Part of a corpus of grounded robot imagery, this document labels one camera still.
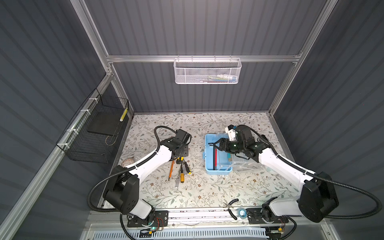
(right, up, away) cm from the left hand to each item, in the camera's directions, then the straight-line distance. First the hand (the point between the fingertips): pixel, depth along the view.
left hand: (183, 150), depth 87 cm
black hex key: (+19, -5, +8) cm, 21 cm away
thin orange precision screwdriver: (-8, -12, +4) cm, 15 cm away
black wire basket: (-44, +10, -14) cm, 47 cm away
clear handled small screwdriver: (-3, -18, -2) cm, 18 cm away
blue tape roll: (+31, -30, -12) cm, 45 cm away
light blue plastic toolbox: (+27, -8, +4) cm, 28 cm away
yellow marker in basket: (-33, +21, -5) cm, 39 cm away
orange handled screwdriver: (-1, -14, 0) cm, 14 cm away
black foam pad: (-39, +16, -11) cm, 44 cm away
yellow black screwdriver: (+3, -11, +2) cm, 11 cm away
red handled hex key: (+19, -5, +7) cm, 21 cm away
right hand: (+20, +3, -5) cm, 21 cm away
